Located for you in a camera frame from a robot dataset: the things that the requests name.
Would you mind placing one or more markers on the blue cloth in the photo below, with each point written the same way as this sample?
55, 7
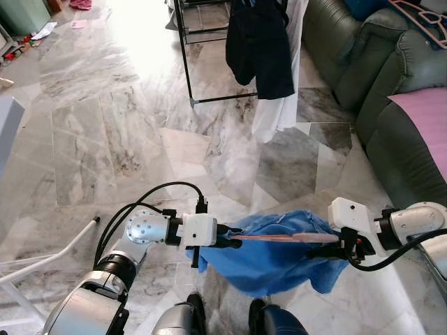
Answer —
272, 258

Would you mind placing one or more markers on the pink plastic hanger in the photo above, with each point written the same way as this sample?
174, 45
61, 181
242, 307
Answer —
286, 238
419, 24

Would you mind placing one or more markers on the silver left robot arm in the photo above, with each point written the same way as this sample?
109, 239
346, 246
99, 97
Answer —
133, 241

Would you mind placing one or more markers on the dark left robot foot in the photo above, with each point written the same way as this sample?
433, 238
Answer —
181, 317

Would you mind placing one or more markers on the pink cloth mat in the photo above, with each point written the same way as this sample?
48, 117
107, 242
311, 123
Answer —
426, 125

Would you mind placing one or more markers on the dark green leather sofa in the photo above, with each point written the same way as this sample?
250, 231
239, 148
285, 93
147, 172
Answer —
377, 84

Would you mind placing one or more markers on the black metal drying rack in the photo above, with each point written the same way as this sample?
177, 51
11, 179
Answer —
185, 63

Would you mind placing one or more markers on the navy blue garment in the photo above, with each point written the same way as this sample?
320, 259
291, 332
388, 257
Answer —
262, 52

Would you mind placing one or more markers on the blue cushion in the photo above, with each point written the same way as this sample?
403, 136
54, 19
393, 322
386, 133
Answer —
363, 7

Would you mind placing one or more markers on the pink paper sheet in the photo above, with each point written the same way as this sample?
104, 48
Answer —
78, 24

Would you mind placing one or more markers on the white paper sheet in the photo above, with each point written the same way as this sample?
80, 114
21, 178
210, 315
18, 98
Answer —
44, 30

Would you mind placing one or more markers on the small red toy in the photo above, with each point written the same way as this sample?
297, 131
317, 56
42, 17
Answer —
15, 52

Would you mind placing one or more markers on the green plastic laundry bin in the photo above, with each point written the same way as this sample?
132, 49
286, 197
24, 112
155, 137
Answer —
24, 15

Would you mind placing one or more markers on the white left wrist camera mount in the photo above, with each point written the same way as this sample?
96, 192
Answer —
199, 230

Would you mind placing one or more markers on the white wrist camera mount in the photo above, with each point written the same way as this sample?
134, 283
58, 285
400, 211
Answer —
199, 230
353, 220

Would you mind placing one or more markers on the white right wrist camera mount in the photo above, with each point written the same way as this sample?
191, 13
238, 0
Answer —
353, 220

